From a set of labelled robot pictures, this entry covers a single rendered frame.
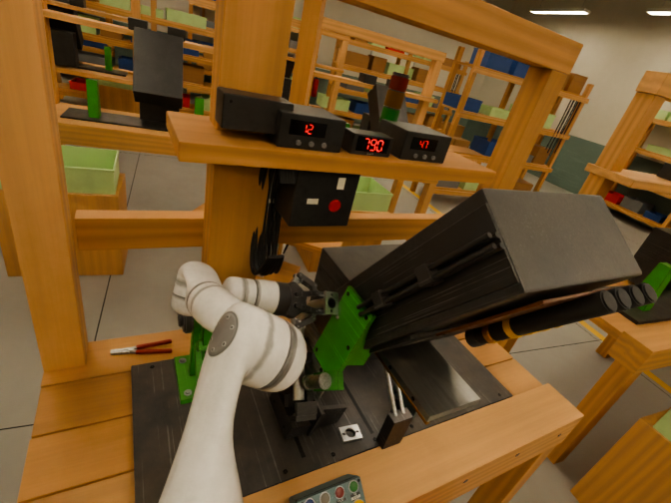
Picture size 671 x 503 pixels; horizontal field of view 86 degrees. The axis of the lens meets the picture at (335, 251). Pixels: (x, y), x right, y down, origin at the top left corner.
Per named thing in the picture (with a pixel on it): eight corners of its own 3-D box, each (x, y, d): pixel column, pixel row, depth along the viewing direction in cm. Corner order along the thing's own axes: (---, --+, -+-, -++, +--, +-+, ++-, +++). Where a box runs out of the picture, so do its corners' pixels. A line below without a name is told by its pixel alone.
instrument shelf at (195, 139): (491, 184, 113) (497, 172, 111) (178, 162, 69) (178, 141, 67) (439, 158, 131) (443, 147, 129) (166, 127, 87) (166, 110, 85)
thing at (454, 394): (475, 407, 86) (480, 398, 84) (424, 425, 78) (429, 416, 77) (386, 303, 115) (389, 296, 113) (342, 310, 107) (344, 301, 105)
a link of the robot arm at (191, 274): (212, 261, 76) (236, 275, 65) (202, 302, 76) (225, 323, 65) (177, 255, 71) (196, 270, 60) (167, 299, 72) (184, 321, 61)
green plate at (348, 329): (356, 383, 90) (398, 318, 83) (330, 384, 86) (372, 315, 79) (336, 350, 99) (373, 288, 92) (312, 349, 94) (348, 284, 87)
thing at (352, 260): (400, 354, 125) (435, 273, 109) (323, 373, 111) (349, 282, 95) (373, 319, 139) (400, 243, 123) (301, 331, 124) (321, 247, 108)
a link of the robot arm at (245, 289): (250, 324, 75) (260, 282, 75) (172, 319, 66) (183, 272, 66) (238, 313, 81) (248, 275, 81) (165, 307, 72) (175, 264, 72)
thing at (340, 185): (347, 227, 98) (361, 174, 90) (289, 228, 89) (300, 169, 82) (329, 207, 107) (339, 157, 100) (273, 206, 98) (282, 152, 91)
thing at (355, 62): (435, 159, 907) (471, 60, 801) (316, 142, 774) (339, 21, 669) (424, 152, 949) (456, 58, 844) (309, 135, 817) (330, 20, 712)
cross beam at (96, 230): (453, 238, 153) (462, 219, 149) (78, 251, 89) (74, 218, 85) (446, 232, 156) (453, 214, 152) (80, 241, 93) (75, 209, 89)
